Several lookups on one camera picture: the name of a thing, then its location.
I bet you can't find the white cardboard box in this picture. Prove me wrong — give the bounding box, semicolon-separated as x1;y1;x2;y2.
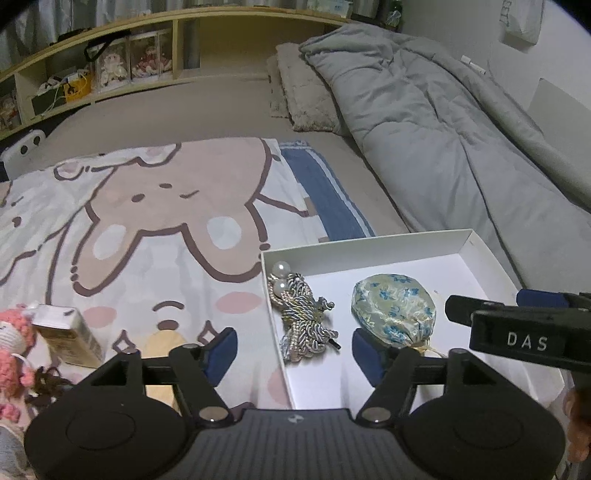
260;228;567;411

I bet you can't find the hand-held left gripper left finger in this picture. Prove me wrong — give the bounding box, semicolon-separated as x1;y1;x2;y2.
85;328;238;423

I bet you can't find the printed cartoon blanket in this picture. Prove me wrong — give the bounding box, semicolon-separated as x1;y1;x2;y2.
0;137;324;480

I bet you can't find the small yellow carton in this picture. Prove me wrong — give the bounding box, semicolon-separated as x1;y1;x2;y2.
33;305;106;369

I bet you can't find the grey crochet creature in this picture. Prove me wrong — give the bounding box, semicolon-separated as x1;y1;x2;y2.
0;422;34;480

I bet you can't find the grey wall panel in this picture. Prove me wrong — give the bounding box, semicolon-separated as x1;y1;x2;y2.
536;78;591;136

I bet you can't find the floral fabric pouch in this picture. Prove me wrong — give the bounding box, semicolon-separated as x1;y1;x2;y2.
351;273;448;359

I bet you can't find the yellow paper bag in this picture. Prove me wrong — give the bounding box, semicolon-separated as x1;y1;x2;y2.
65;74;91;103

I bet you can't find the grey duvet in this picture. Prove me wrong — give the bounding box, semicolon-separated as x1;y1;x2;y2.
299;23;591;326

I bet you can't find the beige fluffy pillow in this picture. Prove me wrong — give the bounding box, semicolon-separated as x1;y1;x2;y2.
267;42;345;136

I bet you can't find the person's right hand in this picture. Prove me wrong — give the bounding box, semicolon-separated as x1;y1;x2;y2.
564;387;591;463

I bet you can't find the white plastic device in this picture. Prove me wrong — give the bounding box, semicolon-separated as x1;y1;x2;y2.
0;130;48;165

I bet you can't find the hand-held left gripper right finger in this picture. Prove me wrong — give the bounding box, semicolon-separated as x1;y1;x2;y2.
352;329;506;423

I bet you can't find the clear doll display box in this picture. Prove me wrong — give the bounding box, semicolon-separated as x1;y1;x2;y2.
95;42;131;89
129;33;161;80

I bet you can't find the braided rope ornament with pearls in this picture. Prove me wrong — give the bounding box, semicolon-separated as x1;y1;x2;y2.
268;261;342;366

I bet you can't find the wooden headboard shelf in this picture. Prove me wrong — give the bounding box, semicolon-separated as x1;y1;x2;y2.
0;6;352;141

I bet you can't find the row of figure boxes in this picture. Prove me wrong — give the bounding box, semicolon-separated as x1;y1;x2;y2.
0;90;22;131

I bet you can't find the pink crochet doll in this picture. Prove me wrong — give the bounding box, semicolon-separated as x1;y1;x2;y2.
0;304;71;428

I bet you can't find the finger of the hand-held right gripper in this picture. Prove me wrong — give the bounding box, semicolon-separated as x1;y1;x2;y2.
516;289;591;307
444;294;591;328

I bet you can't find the dark green box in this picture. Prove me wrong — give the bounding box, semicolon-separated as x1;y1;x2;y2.
31;90;68;117

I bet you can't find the white wall hanging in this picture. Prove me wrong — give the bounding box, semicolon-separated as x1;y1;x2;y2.
501;0;546;45

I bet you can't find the taupe bed sheet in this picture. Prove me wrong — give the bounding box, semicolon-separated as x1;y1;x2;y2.
0;69;416;241

